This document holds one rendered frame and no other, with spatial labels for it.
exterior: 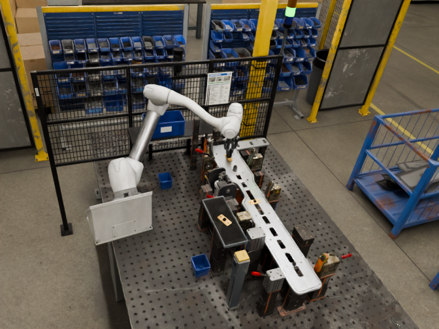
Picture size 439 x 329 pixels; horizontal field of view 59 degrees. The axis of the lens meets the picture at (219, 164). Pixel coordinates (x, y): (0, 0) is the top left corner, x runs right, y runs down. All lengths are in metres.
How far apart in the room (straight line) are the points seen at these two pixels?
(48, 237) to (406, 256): 3.29
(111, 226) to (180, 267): 0.52
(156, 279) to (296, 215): 1.17
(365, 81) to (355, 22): 0.99
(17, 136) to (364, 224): 3.66
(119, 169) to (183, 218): 0.61
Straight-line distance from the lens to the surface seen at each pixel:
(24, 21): 6.39
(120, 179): 2.61
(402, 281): 3.96
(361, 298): 2.75
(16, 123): 4.46
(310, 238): 2.47
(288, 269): 2.32
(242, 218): 2.40
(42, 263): 3.64
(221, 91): 3.25
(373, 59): 5.77
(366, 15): 5.32
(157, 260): 2.63
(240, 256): 2.10
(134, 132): 3.12
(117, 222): 2.65
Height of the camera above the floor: 2.79
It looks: 38 degrees down
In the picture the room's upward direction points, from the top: 7 degrees clockwise
